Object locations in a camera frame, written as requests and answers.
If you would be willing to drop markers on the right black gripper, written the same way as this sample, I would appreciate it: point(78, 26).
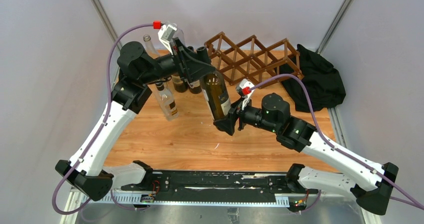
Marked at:
point(227, 123)

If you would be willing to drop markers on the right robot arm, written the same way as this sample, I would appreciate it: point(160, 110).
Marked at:
point(368, 183)

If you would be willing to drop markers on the clear bottle black label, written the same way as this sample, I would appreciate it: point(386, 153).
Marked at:
point(149, 47)

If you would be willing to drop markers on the olive green wine bottle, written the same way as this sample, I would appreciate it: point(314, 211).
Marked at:
point(179, 85)

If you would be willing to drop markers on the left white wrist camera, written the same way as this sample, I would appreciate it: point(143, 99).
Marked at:
point(166, 34)

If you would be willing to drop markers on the dark wine bottle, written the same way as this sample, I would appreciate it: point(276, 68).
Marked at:
point(195, 87)
point(214, 88)

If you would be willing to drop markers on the clear bottle black cap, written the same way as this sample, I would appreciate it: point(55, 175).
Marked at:
point(166, 100)

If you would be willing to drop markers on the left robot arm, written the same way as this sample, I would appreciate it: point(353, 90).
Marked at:
point(85, 170)

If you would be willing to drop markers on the black cloth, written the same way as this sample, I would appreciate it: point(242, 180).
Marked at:
point(321, 79)

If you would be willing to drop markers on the brown wooden wine rack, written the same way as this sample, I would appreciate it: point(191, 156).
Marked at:
point(250, 59)

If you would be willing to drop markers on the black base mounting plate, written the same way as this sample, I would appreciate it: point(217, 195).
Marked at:
point(218, 187)

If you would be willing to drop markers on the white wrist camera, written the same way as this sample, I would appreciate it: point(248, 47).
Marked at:
point(166, 34)
point(245, 90)

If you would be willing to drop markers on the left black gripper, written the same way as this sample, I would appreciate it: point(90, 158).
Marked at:
point(193, 68)

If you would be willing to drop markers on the blue square glass bottle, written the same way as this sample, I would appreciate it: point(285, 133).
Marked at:
point(177, 32)

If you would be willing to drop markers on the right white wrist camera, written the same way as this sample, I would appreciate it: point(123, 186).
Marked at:
point(245, 90)

